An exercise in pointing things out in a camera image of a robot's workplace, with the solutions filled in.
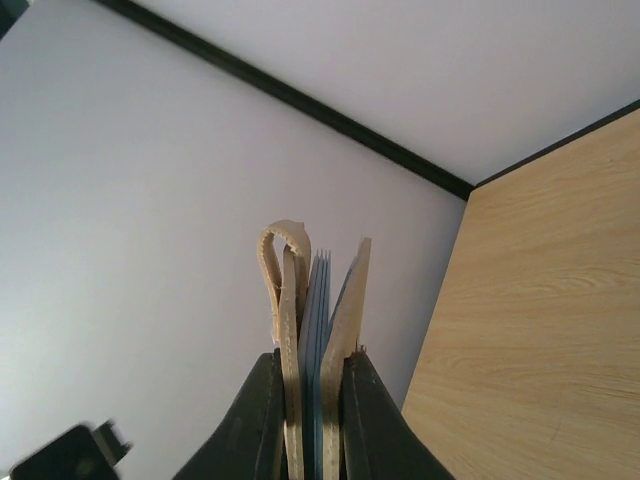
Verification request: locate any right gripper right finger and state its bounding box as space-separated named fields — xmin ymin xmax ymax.
xmin=340 ymin=351 xmax=453 ymax=480

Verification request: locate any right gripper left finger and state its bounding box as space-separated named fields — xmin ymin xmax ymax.
xmin=175 ymin=349 xmax=287 ymax=480

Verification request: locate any beige card holder wallet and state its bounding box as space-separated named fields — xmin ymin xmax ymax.
xmin=257 ymin=219 xmax=371 ymax=479

